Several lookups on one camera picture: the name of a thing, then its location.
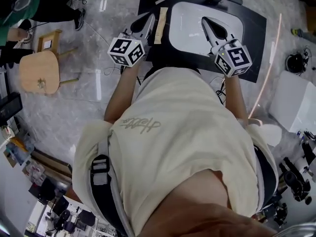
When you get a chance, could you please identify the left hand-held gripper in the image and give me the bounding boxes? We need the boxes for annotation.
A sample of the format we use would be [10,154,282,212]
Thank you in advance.
[107,13,156,68]

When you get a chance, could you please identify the black vanity countertop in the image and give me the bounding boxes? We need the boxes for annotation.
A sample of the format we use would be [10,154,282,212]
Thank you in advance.
[137,0,268,83]

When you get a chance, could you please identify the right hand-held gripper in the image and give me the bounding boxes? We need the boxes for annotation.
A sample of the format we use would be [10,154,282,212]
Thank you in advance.
[201,17,252,78]

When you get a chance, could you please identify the person's black trousers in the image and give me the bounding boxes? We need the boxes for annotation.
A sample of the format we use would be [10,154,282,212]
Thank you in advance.
[143,62,163,80]

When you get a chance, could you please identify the large white box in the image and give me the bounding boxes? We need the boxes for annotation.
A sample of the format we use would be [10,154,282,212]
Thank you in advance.
[268,70,316,133]

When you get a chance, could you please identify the person's cream t-shirt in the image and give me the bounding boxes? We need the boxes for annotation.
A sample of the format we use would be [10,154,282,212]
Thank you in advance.
[72,67,279,232]

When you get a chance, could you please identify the wooden chair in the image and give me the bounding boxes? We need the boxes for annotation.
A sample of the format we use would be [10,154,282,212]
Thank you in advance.
[19,47,79,95]

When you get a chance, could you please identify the person's left forearm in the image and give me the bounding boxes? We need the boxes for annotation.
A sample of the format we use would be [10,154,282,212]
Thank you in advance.
[104,64,140,124]

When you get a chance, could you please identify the grey black backpack strap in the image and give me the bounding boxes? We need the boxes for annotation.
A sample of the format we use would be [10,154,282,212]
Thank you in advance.
[90,132,131,237]
[253,144,279,207]

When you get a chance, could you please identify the round white stool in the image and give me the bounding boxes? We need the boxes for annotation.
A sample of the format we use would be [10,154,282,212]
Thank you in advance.
[259,124,283,147]

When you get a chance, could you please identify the person's head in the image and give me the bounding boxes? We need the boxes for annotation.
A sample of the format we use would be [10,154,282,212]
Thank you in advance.
[142,169,277,237]

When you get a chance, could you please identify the person's right forearm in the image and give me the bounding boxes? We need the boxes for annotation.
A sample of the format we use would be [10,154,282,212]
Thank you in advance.
[223,75,249,123]

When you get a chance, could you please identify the wooden stool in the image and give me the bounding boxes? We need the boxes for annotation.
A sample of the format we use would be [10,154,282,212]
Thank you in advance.
[37,29,63,54]

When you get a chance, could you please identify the white sink basin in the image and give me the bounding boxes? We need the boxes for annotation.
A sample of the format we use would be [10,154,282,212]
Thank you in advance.
[169,1,245,56]

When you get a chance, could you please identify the black optical equipment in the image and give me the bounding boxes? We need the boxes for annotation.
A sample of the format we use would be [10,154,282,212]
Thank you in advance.
[278,157,312,202]

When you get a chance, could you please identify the thin pink curved strip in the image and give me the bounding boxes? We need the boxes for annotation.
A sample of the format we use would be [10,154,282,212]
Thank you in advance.
[248,13,282,119]

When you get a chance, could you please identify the wooden crate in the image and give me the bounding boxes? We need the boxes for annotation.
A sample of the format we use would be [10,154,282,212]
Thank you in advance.
[31,149,74,182]

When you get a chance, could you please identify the clear plastic storage boxes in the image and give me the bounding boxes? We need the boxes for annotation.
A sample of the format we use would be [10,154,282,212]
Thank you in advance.
[3,136,35,167]

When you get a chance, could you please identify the black water dispenser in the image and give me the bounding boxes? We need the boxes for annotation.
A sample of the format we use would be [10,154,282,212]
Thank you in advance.
[0,92,23,122]

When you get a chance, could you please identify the black cable bundle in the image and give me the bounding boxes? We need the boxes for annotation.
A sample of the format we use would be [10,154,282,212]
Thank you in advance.
[209,77,228,106]

